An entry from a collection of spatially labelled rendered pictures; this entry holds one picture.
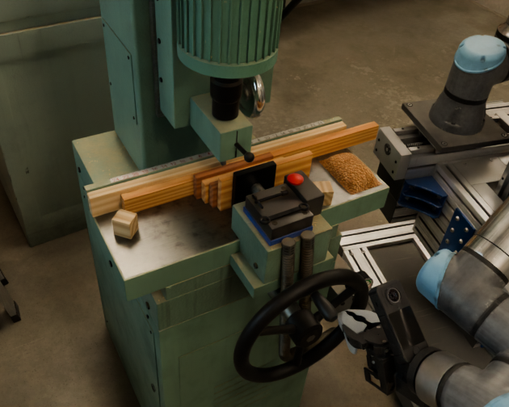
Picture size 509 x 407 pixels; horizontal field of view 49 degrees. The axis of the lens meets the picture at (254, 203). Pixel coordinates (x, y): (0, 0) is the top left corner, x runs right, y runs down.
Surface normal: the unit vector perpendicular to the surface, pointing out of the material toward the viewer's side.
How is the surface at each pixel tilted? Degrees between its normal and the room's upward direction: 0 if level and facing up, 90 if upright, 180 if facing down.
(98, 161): 0
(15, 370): 0
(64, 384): 0
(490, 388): 31
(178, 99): 90
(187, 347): 90
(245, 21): 90
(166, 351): 90
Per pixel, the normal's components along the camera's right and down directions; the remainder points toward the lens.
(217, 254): 0.48, 0.62
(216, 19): -0.21, 0.66
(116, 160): 0.07, -0.73
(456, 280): -0.44, -0.40
